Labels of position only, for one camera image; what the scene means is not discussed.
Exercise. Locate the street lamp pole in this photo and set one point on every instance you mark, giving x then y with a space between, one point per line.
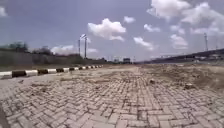
85 48

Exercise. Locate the dark billboard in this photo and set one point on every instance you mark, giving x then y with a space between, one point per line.
126 60

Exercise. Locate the row of trees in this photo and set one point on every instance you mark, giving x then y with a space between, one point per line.
18 47

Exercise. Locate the black and white kerb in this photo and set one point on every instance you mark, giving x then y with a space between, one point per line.
31 72

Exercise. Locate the grey brick paved road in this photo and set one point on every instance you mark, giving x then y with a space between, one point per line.
110 100

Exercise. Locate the grey wall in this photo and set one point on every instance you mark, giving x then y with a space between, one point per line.
20 58

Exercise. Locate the raised road embankment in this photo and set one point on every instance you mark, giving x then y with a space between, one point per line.
206 56

